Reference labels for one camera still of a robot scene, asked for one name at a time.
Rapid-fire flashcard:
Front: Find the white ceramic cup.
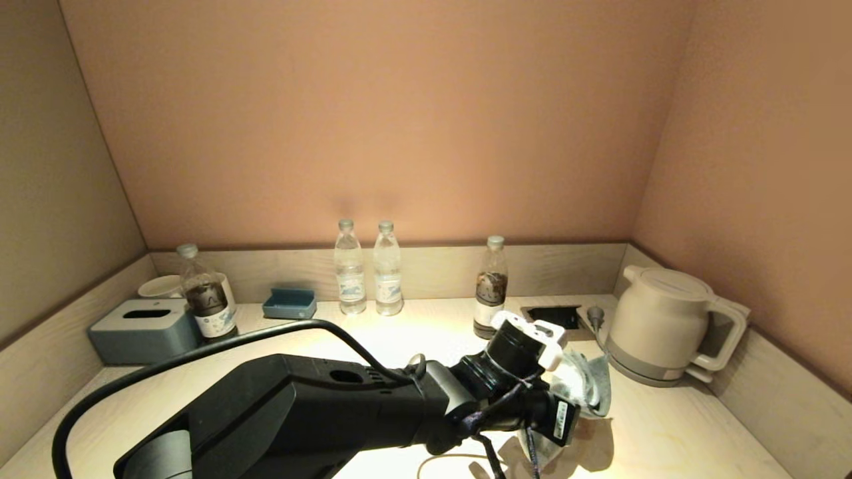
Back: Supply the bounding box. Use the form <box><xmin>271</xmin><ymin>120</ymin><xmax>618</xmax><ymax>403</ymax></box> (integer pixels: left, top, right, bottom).
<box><xmin>138</xmin><ymin>275</ymin><xmax>184</xmax><ymax>299</ymax></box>

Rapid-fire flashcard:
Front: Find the recessed black power socket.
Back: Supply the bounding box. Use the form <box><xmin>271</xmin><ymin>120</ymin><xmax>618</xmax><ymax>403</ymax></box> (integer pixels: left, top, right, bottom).
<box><xmin>521</xmin><ymin>305</ymin><xmax>595</xmax><ymax>341</ymax></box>

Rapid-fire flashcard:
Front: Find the beige electric kettle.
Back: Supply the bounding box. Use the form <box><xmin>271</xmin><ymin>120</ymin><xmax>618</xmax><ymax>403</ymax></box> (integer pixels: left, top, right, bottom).
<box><xmin>607</xmin><ymin>266</ymin><xmax>749</xmax><ymax>381</ymax></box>

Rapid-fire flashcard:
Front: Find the dark tea bottle white label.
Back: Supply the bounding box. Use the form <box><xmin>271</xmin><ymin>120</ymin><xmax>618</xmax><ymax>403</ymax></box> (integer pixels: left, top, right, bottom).
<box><xmin>473</xmin><ymin>235</ymin><xmax>510</xmax><ymax>340</ymax></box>

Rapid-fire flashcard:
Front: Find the clear water bottle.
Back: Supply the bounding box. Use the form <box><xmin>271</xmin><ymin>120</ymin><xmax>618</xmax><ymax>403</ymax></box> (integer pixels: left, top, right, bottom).
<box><xmin>373</xmin><ymin>221</ymin><xmax>405</xmax><ymax>317</ymax></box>
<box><xmin>334</xmin><ymin>219</ymin><xmax>367</xmax><ymax>315</ymax></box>

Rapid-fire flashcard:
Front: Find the small blue tray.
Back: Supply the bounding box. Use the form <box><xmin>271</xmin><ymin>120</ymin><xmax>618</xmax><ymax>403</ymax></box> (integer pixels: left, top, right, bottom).
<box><xmin>262</xmin><ymin>287</ymin><xmax>318</xmax><ymax>321</ymax></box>

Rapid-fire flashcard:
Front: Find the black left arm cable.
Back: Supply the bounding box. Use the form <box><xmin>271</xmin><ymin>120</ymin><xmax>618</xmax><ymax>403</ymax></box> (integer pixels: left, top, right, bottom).
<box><xmin>52</xmin><ymin>319</ymin><xmax>417</xmax><ymax>479</ymax></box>

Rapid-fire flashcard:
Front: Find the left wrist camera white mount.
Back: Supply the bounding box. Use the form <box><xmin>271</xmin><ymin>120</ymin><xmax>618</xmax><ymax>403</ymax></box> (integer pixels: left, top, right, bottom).
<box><xmin>466</xmin><ymin>311</ymin><xmax>568</xmax><ymax>400</ymax></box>

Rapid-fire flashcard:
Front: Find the blue-grey tissue box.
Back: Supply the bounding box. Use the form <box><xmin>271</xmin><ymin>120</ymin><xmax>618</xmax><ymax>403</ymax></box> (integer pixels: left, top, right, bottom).
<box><xmin>88</xmin><ymin>298</ymin><xmax>202</xmax><ymax>365</ymax></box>

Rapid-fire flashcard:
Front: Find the light blue-grey cleaning cloth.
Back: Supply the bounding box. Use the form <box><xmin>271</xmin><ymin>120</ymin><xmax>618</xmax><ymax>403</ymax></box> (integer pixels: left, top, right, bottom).
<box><xmin>513</xmin><ymin>349</ymin><xmax>613</xmax><ymax>474</ymax></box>

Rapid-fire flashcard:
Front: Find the dark drink bottle patterned label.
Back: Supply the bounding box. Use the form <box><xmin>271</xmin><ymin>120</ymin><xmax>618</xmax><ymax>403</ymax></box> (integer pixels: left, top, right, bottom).
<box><xmin>177</xmin><ymin>243</ymin><xmax>239</xmax><ymax>341</ymax></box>

